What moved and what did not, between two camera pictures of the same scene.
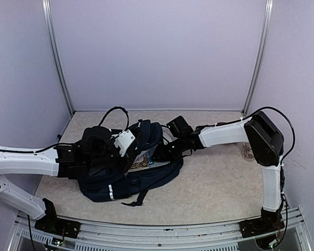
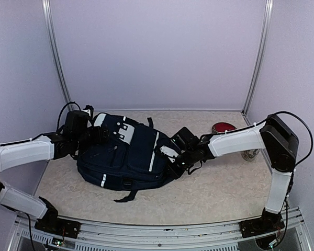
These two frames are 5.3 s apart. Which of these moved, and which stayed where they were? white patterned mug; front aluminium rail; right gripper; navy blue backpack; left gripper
Moved: left gripper; navy blue backpack; right gripper
Stayed: front aluminium rail; white patterned mug
